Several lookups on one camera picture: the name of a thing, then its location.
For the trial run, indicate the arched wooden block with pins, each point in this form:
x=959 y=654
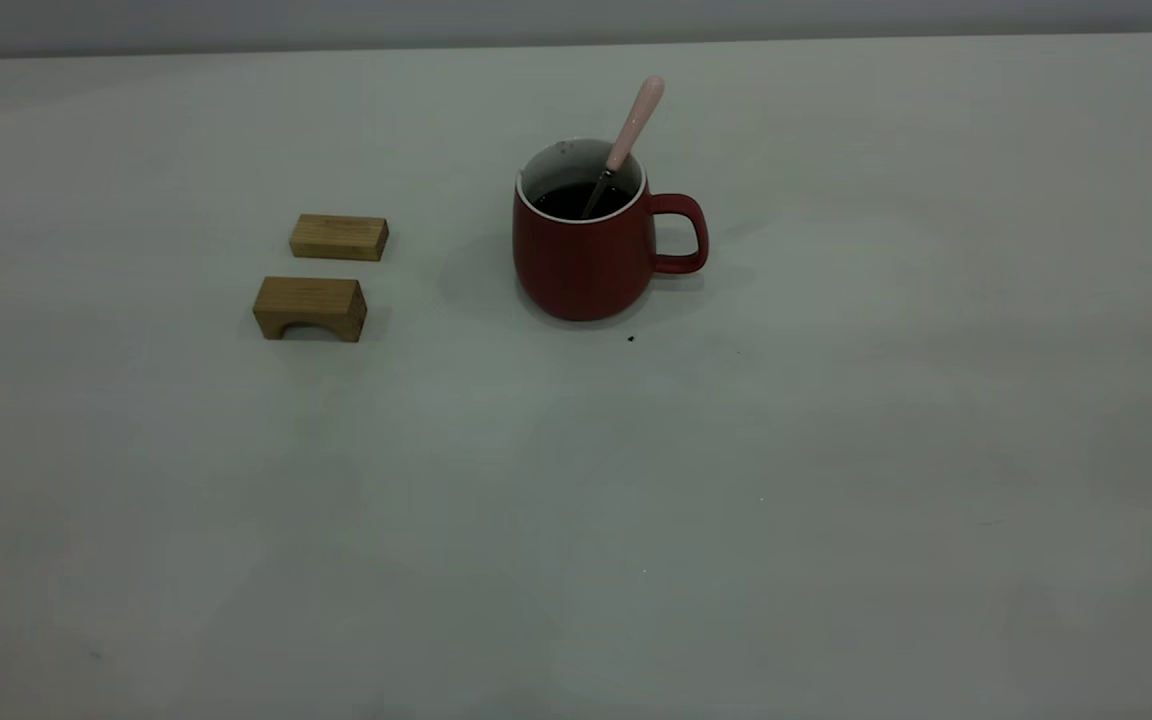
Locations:
x=308 y=298

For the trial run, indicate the dark coffee liquid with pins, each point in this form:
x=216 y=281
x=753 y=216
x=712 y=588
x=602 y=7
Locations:
x=561 y=203

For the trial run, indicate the red ceramic mug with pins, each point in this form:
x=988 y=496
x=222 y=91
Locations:
x=581 y=270

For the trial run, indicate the flat rectangular wooden block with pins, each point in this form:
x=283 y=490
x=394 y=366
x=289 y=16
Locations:
x=338 y=238

